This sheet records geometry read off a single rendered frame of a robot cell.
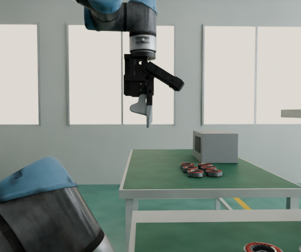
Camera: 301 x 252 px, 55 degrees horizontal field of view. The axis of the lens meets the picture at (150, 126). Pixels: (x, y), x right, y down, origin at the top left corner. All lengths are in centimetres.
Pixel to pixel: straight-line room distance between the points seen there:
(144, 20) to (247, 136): 444
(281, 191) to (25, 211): 169
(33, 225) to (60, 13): 499
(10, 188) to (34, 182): 2
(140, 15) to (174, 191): 114
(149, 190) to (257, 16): 417
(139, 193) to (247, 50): 389
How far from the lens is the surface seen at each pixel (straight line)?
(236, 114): 505
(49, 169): 32
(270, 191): 187
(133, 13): 81
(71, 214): 32
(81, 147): 494
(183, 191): 173
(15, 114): 522
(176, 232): 115
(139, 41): 80
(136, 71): 80
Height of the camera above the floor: 119
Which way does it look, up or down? 3 degrees down
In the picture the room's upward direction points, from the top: straight up
